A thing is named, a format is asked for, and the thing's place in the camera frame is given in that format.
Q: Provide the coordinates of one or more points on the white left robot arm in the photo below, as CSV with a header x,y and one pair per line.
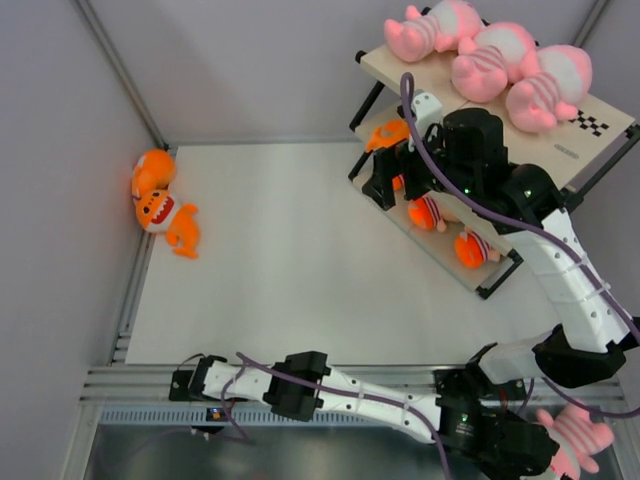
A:
x,y
454,419

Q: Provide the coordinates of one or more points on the orange plush on shelf right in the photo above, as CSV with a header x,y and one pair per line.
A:
x,y
473,251

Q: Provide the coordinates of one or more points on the beige three-tier shelf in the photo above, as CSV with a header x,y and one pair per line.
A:
x,y
563,153

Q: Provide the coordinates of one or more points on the orange shark plush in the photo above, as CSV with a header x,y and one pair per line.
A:
x,y
155,169
387,135
160,212

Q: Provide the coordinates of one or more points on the orange plush on shelf left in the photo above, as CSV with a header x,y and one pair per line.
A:
x,y
398,182

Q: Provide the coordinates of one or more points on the pink striped plush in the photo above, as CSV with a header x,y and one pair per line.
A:
x,y
439,30
555,80
579,439
488,62

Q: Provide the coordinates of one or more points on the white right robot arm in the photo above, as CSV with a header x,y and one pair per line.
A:
x,y
463,155

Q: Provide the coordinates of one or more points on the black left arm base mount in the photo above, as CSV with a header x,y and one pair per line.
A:
x,y
181,388

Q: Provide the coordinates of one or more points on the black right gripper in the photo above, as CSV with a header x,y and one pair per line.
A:
x,y
389,162

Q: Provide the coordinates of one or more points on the orange plush on shelf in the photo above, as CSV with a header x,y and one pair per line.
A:
x,y
473,251
398,182
426,213

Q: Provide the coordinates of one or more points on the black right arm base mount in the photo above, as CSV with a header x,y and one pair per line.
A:
x,y
473,383

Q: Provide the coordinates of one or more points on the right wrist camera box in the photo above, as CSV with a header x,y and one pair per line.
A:
x,y
426,109

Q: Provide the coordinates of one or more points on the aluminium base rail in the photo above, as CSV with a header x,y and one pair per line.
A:
x,y
138,395

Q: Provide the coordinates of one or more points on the orange plush on shelf middle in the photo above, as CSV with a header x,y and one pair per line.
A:
x,y
426,213

